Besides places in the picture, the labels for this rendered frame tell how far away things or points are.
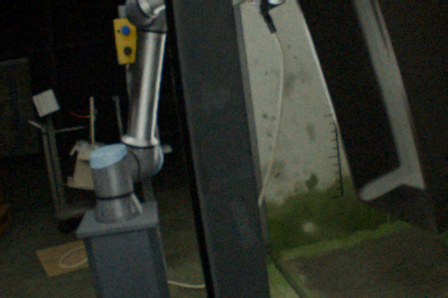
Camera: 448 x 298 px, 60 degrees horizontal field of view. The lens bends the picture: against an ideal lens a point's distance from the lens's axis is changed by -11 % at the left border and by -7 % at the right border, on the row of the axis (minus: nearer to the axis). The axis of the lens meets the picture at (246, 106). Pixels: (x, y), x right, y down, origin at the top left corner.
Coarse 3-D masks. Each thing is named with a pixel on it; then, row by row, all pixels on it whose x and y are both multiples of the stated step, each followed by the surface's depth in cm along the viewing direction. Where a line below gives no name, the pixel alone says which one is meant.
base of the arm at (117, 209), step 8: (128, 192) 154; (104, 200) 150; (112, 200) 150; (120, 200) 151; (128, 200) 153; (136, 200) 158; (96, 208) 153; (104, 208) 150; (112, 208) 150; (120, 208) 150; (128, 208) 152; (136, 208) 155; (96, 216) 152; (104, 216) 149; (112, 216) 149; (120, 216) 149; (128, 216) 151; (136, 216) 154
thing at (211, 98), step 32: (192, 0) 35; (224, 0) 36; (192, 32) 36; (224, 32) 36; (192, 64) 36; (224, 64) 36; (192, 96) 36; (224, 96) 36; (192, 128) 36; (224, 128) 36; (224, 160) 36; (224, 192) 36; (256, 192) 37; (224, 224) 37; (256, 224) 37; (224, 256) 37; (256, 256) 37; (224, 288) 37; (256, 288) 37
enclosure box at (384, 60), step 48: (336, 0) 192; (384, 0) 131; (432, 0) 136; (336, 48) 192; (384, 48) 194; (432, 48) 136; (336, 96) 193; (384, 96) 200; (432, 96) 137; (384, 144) 200; (432, 144) 137; (384, 192) 195; (432, 192) 138
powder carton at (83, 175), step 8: (80, 144) 349; (88, 144) 353; (96, 144) 389; (104, 144) 392; (72, 152) 349; (80, 152) 346; (88, 152) 349; (80, 160) 349; (88, 160) 352; (80, 168) 349; (88, 168) 351; (80, 176) 349; (88, 176) 351; (80, 184) 349; (88, 184) 351
